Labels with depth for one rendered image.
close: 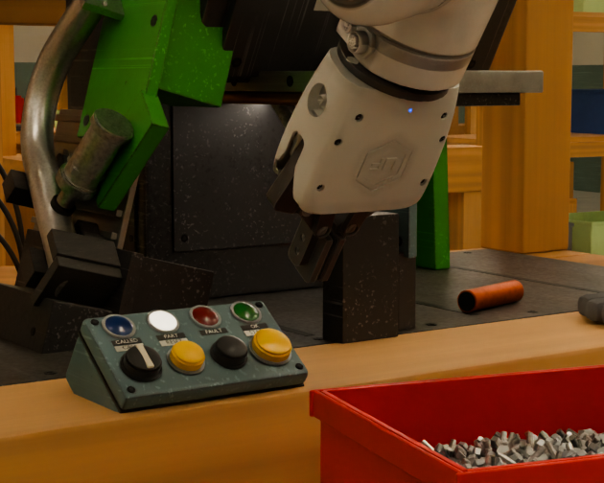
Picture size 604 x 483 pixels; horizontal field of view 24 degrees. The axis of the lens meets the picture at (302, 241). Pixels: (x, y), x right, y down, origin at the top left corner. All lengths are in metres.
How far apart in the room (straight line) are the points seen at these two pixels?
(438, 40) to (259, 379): 0.30
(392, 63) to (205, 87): 0.41
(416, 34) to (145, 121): 0.39
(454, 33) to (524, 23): 1.13
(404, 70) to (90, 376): 0.32
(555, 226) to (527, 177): 0.09
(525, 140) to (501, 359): 0.85
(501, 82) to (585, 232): 5.72
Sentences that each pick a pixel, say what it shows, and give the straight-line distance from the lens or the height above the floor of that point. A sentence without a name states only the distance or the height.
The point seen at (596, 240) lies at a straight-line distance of 6.89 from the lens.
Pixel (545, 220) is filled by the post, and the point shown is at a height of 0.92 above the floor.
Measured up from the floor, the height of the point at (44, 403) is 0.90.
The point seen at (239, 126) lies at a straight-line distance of 1.42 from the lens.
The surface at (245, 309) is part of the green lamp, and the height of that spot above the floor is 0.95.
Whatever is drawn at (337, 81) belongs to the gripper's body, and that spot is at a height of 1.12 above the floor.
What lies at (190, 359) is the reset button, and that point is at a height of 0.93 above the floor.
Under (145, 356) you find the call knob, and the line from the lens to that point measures 0.96.
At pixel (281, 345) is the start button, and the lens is 1.01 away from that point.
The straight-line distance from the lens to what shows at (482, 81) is 1.16.
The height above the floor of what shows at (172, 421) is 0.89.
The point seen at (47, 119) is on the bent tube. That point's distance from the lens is 1.30.
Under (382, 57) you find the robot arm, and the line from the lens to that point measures 0.83.
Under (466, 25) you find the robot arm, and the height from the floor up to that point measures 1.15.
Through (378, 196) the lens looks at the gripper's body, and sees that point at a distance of 0.91.
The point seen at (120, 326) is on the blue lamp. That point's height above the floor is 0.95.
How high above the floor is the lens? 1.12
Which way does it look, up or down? 7 degrees down
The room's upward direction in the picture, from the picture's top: straight up
